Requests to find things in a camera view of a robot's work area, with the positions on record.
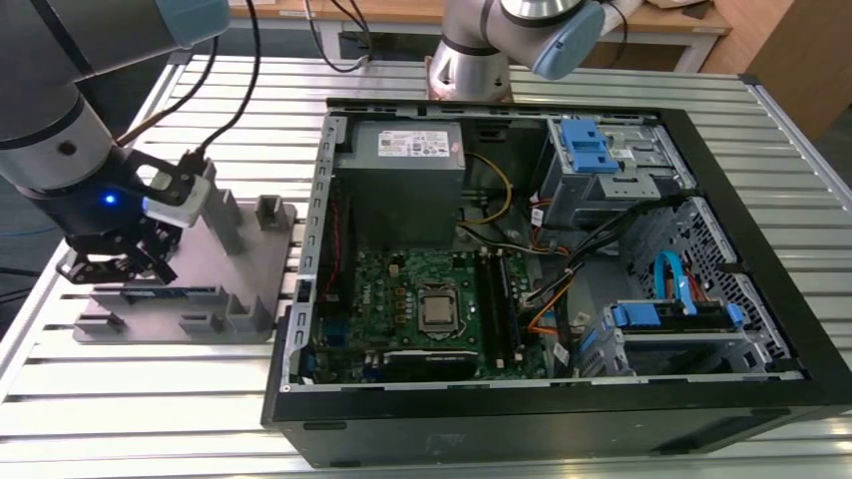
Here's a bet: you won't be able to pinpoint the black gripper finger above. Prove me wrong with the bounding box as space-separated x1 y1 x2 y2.
55 239 180 286
143 219 185 255

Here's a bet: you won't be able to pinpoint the grey plastic parts rack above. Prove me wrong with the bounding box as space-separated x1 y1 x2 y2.
71 159 300 345

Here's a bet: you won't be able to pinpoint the green motherboard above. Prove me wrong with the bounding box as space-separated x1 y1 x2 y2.
312 246 553 385

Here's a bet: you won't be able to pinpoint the grey power supply unit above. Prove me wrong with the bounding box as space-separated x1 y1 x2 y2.
332 119 467 250

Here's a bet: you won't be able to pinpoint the silver CPU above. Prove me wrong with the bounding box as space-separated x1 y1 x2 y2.
420 293 460 325

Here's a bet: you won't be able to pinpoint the metal CPU socket cover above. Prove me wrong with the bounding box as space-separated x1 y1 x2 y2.
413 281 468 341

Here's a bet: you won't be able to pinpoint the black graphics card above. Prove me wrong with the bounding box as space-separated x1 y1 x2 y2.
380 346 481 384

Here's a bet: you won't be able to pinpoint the black open PC case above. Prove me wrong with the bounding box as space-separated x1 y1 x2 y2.
257 97 845 470

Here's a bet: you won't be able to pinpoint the blue plastic drive latch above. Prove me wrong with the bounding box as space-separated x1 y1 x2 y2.
560 118 617 175

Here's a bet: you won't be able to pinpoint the grey metal drive cage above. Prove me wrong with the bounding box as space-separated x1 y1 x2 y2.
537 117 697 231

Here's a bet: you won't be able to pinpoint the hard disk in blue carrier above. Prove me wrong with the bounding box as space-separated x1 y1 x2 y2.
609 297 745 334

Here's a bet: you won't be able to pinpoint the grey metal disk bay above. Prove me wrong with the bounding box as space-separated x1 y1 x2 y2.
575 303 797 379

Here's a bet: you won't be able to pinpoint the wooden top desk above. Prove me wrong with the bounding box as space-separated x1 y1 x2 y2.
229 0 733 74

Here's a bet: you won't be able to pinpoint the wooden cabinet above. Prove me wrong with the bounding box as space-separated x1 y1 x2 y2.
701 0 852 141

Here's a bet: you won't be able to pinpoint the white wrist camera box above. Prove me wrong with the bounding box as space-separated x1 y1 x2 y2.
141 167 216 230

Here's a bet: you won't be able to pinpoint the brown sleeved gripper cable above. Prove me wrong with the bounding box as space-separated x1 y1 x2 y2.
116 37 221 149

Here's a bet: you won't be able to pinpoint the black camera cable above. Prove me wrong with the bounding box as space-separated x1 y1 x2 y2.
177 0 263 169

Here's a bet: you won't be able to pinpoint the black cable with white plug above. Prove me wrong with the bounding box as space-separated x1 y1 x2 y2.
324 0 375 72

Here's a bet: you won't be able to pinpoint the yellow black power wires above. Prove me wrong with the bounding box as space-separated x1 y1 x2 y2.
461 152 513 227

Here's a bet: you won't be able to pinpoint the orange red wire bundle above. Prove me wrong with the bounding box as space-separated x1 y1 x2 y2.
527 307 568 341

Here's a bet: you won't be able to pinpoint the thick black wire bundle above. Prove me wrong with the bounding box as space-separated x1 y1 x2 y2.
521 194 691 313

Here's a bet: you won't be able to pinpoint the blue flat data cable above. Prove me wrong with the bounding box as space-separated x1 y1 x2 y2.
653 250 700 316

